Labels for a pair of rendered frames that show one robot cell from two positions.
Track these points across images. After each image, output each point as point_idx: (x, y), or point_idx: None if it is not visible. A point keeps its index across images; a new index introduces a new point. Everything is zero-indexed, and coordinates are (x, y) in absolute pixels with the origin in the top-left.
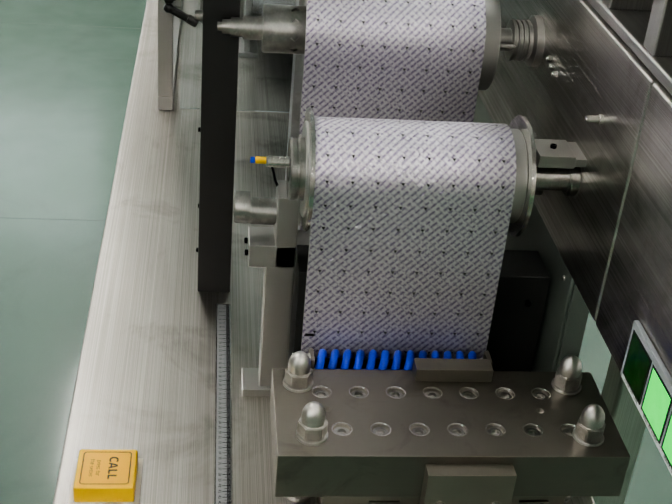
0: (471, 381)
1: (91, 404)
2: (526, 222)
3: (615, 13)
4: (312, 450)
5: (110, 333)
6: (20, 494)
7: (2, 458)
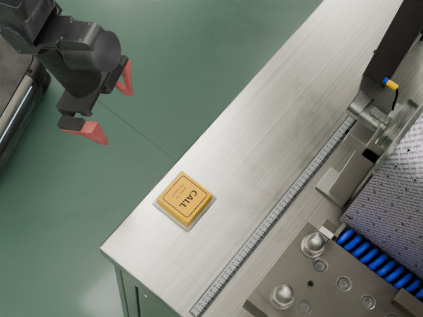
0: None
1: (221, 131)
2: None
3: None
4: (270, 310)
5: (278, 77)
6: (278, 40)
7: (284, 8)
